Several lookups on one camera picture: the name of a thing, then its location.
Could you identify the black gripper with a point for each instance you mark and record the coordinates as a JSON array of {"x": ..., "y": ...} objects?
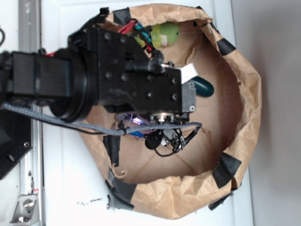
[{"x": 122, "y": 78}]

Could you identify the silver key bunch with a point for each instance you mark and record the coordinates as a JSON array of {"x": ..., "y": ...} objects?
[{"x": 128, "y": 120}]

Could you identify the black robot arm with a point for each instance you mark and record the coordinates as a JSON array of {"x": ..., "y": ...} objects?
[{"x": 56, "y": 81}]

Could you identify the green plush toy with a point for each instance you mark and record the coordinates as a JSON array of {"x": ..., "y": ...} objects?
[{"x": 155, "y": 36}]

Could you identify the dark green oval case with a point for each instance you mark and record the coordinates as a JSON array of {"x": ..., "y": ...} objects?
[{"x": 203, "y": 87}]

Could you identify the brown paper bag bin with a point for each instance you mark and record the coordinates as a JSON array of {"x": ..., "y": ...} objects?
[{"x": 214, "y": 162}]

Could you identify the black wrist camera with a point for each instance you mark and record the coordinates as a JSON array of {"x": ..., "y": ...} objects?
[{"x": 165, "y": 137}]

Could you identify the aluminium extrusion rail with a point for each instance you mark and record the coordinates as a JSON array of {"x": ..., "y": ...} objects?
[{"x": 31, "y": 166}]

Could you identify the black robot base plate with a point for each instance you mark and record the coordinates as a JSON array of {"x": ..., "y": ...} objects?
[{"x": 15, "y": 140}]

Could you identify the silver corner bracket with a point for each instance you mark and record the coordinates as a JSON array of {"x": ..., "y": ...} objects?
[{"x": 27, "y": 212}]

